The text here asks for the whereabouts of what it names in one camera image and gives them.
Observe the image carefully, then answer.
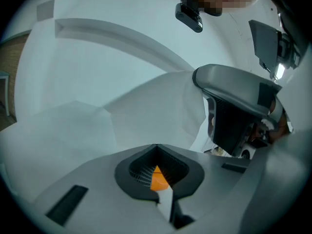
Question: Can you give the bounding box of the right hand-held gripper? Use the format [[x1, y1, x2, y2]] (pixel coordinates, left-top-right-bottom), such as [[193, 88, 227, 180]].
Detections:
[[193, 63, 294, 160]]

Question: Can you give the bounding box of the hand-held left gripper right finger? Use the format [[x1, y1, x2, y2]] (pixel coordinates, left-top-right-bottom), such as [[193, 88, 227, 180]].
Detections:
[[157, 144, 255, 234]]

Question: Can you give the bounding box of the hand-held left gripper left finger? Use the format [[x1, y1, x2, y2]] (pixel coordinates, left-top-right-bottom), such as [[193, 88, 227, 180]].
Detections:
[[33, 144, 171, 234]]

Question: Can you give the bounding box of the orange packet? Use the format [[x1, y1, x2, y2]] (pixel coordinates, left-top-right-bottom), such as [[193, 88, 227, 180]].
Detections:
[[150, 165, 169, 192]]

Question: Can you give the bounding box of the black worn equipment panel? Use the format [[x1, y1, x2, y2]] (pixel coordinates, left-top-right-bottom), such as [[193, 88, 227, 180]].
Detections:
[[248, 19, 303, 80]]

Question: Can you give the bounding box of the pale desk with white legs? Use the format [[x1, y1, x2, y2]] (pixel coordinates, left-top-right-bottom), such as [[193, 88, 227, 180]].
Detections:
[[0, 70, 11, 118]]

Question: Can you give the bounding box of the grey square panel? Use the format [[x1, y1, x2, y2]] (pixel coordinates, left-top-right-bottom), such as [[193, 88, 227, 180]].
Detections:
[[36, 0, 56, 21]]

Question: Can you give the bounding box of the black head-worn camera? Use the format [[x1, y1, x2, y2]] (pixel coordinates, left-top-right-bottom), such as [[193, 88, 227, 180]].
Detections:
[[174, 0, 204, 33]]

